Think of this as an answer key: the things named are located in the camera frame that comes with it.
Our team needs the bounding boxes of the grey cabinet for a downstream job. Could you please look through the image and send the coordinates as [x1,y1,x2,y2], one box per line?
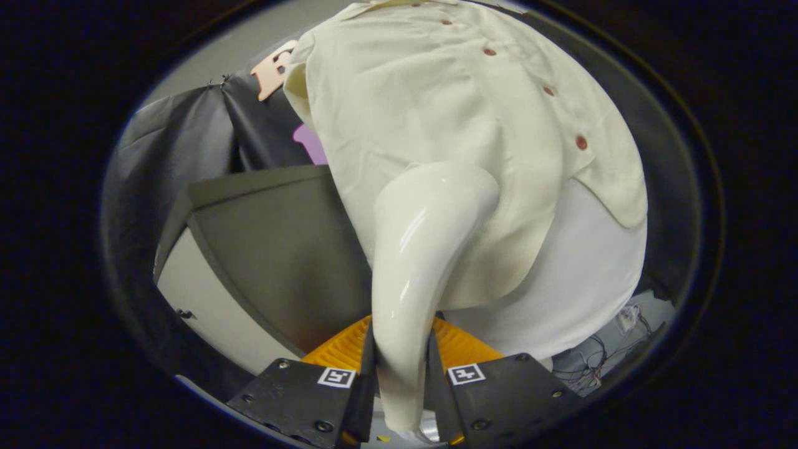
[153,165,375,378]

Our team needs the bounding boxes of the tangled floor cables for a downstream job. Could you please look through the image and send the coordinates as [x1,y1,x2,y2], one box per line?
[552,302,655,393]

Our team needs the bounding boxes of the white power adapter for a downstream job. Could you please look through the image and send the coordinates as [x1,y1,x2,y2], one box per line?
[614,306,643,334]

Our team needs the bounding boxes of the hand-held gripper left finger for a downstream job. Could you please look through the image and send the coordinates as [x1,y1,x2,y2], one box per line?
[226,315,378,449]

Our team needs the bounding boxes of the white mannequin torso form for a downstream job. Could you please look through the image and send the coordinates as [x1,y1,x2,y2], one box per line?
[443,178,649,362]

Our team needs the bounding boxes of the cream button shirt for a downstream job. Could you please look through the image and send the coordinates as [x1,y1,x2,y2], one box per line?
[282,0,649,311]

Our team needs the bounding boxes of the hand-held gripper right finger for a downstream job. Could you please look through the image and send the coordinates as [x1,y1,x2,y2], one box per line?
[427,318,584,447]

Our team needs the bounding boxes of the white garment steamer head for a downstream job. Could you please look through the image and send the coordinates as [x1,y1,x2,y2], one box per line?
[371,161,501,437]

